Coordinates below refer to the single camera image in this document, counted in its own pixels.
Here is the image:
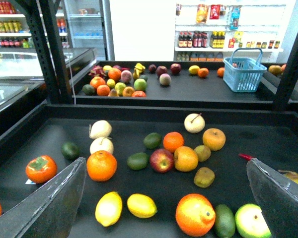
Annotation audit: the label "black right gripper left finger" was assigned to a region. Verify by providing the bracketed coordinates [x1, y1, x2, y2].
[0, 157, 86, 238]

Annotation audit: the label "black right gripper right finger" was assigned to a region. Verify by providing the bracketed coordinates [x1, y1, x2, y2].
[246, 158, 298, 238]

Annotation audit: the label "yellow lemon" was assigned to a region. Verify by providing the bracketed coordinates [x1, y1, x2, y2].
[127, 193, 157, 219]
[95, 191, 123, 227]

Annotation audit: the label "far lemon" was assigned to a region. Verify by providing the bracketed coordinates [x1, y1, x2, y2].
[188, 65, 200, 75]

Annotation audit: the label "yellow pear right edge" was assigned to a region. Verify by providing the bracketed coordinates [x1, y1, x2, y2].
[278, 170, 298, 184]

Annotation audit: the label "green apple front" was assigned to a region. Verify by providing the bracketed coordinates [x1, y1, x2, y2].
[235, 203, 272, 238]

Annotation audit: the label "green apple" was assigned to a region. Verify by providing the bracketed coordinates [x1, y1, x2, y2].
[134, 78, 147, 92]
[235, 203, 272, 238]

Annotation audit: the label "orange persimmon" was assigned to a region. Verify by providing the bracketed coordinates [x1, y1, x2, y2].
[25, 155, 58, 184]

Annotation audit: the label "red chili pepper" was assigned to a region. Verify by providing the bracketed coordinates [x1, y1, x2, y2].
[239, 153, 254, 161]

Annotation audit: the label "dark green avocado front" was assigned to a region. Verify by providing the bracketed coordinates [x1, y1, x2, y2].
[214, 204, 236, 238]

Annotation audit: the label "dark avocado left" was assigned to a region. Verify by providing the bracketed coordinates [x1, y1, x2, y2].
[61, 142, 80, 161]

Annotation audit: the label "orange with stem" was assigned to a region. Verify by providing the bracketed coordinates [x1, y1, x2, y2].
[86, 150, 117, 182]

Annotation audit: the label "white pear lower left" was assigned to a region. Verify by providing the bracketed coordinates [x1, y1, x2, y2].
[89, 137, 114, 154]

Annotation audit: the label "kiwi lower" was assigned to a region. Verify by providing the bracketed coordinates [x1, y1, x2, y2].
[194, 167, 215, 188]

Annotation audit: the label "kiwi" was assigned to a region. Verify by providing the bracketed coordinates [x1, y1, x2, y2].
[194, 167, 215, 188]
[194, 145, 211, 162]

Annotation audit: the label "large orange front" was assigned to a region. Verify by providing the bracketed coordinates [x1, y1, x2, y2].
[175, 193, 216, 237]

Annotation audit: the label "kiwi upper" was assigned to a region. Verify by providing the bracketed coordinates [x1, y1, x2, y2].
[194, 145, 211, 162]

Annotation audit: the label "yellow pear apple right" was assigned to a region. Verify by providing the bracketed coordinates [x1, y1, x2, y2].
[202, 128, 226, 151]

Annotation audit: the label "white pear upper left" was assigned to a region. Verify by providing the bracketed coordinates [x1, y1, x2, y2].
[89, 120, 112, 139]

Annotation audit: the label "green lime lower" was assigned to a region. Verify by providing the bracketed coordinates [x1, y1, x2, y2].
[127, 152, 149, 171]

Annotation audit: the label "green lime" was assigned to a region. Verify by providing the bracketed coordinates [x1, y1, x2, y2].
[143, 132, 162, 149]
[127, 152, 149, 171]

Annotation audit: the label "yellow orange apple centre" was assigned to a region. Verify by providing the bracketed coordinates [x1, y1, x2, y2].
[174, 146, 199, 172]

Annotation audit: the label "near black fruit tray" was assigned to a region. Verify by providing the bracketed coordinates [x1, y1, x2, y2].
[0, 105, 298, 238]

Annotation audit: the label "white pear with stem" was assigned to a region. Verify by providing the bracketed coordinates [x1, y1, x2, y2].
[184, 113, 205, 134]

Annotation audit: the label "red apple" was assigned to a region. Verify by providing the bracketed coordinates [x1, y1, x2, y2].
[170, 63, 182, 75]
[149, 148, 174, 174]

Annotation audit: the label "green lime upper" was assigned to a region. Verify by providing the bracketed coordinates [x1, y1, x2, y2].
[143, 132, 162, 149]

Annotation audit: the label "small orange tangerine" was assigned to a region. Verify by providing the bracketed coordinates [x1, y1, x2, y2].
[163, 132, 184, 153]

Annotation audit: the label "small blue basket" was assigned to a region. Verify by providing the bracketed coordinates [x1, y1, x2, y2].
[223, 48, 267, 93]

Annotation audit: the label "glass freezer case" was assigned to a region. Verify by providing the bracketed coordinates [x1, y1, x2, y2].
[0, 48, 97, 111]

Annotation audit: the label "far red tomato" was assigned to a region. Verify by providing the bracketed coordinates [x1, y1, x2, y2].
[132, 91, 147, 98]

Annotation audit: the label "far orange near basket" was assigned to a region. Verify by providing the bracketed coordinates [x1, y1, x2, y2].
[217, 67, 225, 78]

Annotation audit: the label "dragon fruit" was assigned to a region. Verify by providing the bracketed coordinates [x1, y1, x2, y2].
[89, 65, 106, 79]

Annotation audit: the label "far tangerine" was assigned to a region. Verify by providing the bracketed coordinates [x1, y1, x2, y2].
[198, 67, 209, 78]

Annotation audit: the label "far green apple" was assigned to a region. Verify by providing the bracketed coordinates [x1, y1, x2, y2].
[134, 78, 147, 92]

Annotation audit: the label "far bananas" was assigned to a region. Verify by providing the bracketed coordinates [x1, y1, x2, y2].
[133, 63, 146, 80]

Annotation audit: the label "far peach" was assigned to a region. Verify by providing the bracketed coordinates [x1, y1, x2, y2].
[159, 73, 171, 86]

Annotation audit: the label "far red apple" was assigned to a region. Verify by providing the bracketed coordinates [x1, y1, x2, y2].
[170, 63, 182, 75]

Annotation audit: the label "black shelf post right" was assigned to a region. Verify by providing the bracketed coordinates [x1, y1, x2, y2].
[272, 33, 298, 111]

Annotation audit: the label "black shelf post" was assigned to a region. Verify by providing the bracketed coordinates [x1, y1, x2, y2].
[272, 33, 298, 111]
[12, 0, 73, 104]

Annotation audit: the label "white wall shelf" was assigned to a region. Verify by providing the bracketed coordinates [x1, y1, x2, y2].
[173, 0, 296, 62]

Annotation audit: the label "black shelf post left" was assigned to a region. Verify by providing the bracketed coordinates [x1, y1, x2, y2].
[12, 0, 73, 104]

